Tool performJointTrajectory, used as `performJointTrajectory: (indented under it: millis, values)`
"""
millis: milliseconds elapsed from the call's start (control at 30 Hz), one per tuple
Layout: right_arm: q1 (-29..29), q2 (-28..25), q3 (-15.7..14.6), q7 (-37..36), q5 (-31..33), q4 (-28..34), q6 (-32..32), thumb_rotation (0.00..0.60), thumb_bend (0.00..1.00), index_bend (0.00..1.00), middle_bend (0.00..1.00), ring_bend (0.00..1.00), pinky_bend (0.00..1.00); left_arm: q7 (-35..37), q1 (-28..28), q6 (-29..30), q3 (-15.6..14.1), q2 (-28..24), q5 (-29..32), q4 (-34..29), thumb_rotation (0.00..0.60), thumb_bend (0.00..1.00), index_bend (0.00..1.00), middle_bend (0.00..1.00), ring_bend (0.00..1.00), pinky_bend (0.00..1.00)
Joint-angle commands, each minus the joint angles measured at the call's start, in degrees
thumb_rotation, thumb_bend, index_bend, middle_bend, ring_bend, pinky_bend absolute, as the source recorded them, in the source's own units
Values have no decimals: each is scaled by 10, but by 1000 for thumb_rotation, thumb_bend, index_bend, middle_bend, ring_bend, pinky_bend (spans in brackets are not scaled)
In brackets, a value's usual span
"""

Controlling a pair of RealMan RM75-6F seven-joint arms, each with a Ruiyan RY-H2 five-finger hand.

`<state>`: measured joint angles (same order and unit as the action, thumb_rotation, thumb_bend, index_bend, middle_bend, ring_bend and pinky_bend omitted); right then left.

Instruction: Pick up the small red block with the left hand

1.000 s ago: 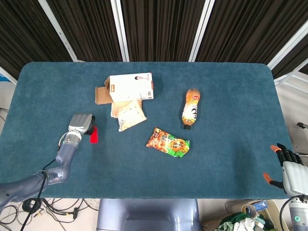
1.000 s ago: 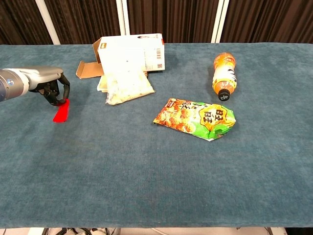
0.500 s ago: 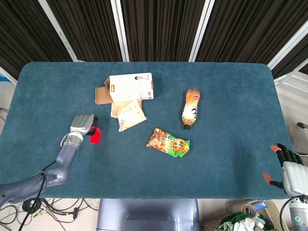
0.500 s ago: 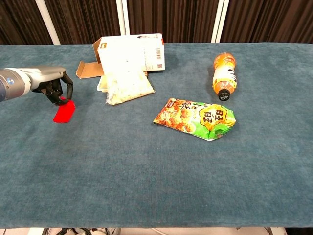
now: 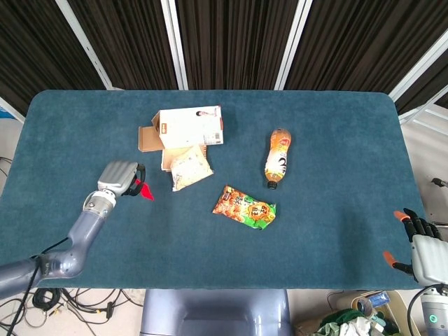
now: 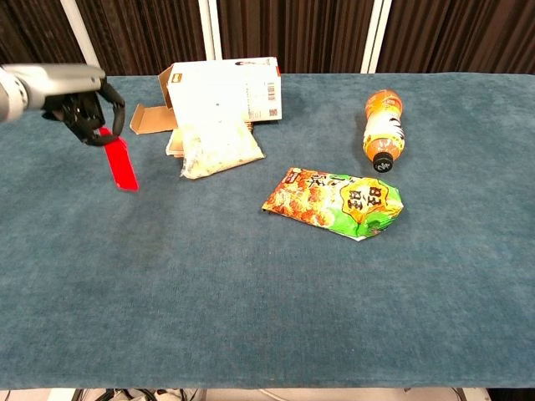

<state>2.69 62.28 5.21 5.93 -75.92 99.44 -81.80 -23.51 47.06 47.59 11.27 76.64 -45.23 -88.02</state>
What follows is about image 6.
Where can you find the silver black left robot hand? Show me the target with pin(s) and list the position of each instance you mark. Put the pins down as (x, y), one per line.
(62, 83)

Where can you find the red rectangular card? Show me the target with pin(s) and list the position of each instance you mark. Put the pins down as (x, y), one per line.
(122, 165)

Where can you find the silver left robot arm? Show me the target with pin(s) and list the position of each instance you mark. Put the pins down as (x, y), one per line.
(10, 94)

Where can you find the beige flat packet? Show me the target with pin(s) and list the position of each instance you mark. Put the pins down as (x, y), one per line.
(173, 144)

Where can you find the open white cardboard box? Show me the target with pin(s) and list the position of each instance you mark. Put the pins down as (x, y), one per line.
(225, 94)

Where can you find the clear bag of white powder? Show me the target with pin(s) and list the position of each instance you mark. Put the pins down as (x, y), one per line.
(219, 146)

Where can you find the dark brown pleated curtain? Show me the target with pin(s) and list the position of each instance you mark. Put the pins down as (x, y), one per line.
(301, 33)

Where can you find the teal fabric table cover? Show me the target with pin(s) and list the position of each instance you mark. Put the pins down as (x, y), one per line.
(251, 292)

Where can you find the green orange snack bag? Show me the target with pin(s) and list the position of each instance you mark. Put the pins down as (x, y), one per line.
(334, 202)

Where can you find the orange drink bottle black cap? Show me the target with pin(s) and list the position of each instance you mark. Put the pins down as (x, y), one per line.
(384, 125)

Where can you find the slanted white frame post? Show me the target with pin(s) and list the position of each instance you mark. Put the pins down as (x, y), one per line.
(81, 37)

